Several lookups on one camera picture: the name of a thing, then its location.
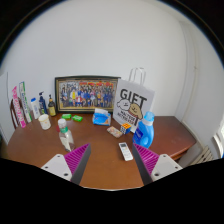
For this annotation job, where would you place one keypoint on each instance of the white remote control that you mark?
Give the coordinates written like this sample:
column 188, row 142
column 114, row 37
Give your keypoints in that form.
column 126, row 151

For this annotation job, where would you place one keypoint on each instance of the framed group picture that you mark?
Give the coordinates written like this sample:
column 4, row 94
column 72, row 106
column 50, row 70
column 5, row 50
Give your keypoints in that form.
column 86, row 94

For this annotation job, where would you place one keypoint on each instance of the brown pump bottle yellow label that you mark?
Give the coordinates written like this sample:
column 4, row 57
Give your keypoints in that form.
column 52, row 108

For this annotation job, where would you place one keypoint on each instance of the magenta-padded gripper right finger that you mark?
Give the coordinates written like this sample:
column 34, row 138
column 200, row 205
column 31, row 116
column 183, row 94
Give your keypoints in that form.
column 165, row 165

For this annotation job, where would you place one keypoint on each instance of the clear green-labelled drink bottle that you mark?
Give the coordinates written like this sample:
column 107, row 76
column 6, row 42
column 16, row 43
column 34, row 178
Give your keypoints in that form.
column 66, row 138

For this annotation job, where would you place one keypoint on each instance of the colourful puzzle cube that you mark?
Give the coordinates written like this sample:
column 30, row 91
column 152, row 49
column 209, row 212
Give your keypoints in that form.
column 125, row 128

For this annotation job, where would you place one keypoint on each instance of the white radiator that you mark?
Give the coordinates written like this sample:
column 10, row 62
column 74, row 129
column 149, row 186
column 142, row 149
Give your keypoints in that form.
column 201, row 156

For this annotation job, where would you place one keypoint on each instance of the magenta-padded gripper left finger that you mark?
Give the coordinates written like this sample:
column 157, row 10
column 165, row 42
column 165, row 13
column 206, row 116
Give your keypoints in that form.
column 58, row 165

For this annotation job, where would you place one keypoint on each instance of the white bottle with blue cap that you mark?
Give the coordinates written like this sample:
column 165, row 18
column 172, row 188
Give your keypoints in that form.
column 35, row 109

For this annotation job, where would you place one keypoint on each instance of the small patterned snack packet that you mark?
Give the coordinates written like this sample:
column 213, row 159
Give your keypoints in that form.
column 114, row 132

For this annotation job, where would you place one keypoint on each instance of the dark blue pump bottle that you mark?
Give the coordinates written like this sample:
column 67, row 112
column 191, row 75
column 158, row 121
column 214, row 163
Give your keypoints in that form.
column 42, row 105

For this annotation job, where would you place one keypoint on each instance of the white paper gift bag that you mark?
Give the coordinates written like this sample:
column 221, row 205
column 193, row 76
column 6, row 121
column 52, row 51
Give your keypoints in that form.
column 133, row 100

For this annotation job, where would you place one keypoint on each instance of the blue tissue pack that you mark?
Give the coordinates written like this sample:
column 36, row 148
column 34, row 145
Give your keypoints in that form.
column 101, row 118

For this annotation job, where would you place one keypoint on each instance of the blue detergent bottle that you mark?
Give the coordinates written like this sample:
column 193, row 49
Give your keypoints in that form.
column 144, row 133

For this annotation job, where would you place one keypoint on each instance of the white cup with yellow rim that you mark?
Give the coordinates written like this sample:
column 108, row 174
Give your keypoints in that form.
column 44, row 122

